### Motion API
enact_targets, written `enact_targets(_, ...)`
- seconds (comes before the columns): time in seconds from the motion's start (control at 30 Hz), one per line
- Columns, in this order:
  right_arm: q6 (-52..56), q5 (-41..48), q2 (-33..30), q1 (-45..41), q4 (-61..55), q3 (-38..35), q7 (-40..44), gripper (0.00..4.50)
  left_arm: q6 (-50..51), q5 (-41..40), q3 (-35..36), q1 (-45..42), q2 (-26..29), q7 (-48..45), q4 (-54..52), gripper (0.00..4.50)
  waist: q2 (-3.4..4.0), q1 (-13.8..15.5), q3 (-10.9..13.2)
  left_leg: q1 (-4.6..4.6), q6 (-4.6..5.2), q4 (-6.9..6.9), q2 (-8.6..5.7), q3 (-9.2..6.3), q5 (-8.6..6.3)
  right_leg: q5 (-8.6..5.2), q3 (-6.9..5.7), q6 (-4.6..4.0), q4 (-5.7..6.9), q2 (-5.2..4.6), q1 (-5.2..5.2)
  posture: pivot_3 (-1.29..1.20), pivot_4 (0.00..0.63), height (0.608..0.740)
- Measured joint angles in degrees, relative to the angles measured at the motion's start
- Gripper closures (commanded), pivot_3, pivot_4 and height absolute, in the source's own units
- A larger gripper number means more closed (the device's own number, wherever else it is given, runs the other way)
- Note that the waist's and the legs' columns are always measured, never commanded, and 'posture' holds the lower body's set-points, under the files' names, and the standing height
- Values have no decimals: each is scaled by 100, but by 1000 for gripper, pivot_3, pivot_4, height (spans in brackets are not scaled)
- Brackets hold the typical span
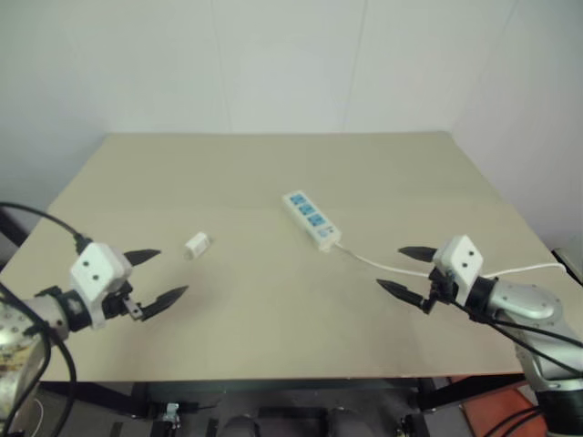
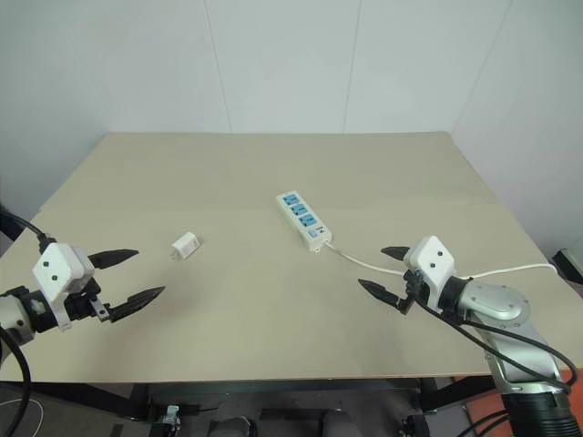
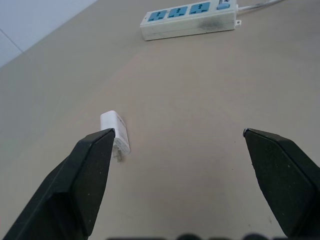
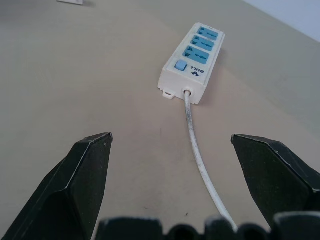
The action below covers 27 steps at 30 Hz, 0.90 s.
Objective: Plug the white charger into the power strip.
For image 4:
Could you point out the white object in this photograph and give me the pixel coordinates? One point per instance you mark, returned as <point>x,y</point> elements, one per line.
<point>71,1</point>

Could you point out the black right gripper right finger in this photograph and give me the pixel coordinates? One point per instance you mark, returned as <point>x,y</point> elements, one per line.
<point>272,175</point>

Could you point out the white power strip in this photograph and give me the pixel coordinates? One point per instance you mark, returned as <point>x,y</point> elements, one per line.
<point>192,61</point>

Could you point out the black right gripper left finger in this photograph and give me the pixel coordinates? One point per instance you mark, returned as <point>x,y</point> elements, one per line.
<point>67,185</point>

